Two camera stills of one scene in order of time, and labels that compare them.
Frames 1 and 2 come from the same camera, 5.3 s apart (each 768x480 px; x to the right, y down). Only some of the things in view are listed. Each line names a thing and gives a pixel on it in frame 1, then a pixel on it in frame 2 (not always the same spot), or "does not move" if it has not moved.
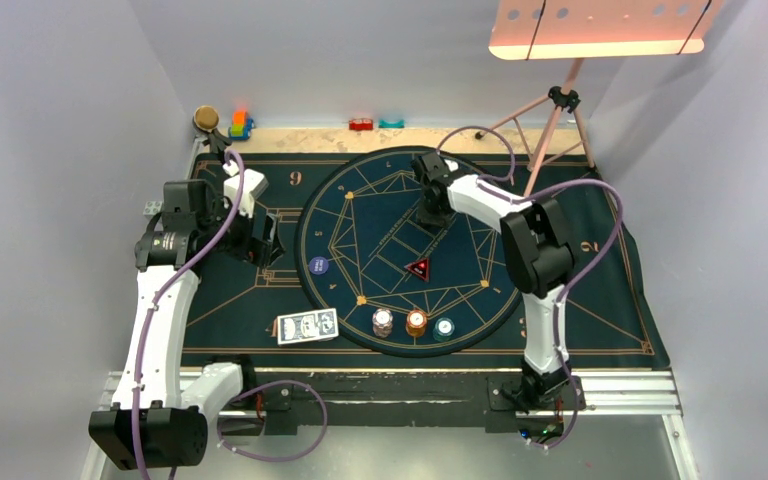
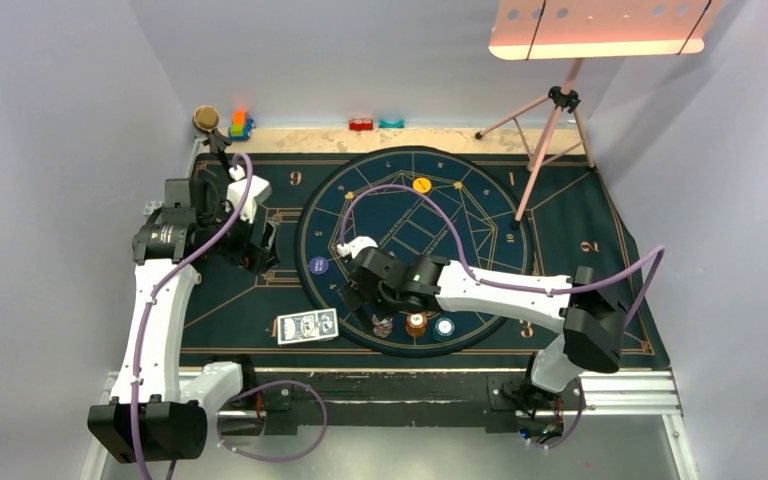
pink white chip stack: (382, 322) does not move
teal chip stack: (444, 328) does not move
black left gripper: (253, 249) does not move
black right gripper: (426, 216) -> (356, 295)
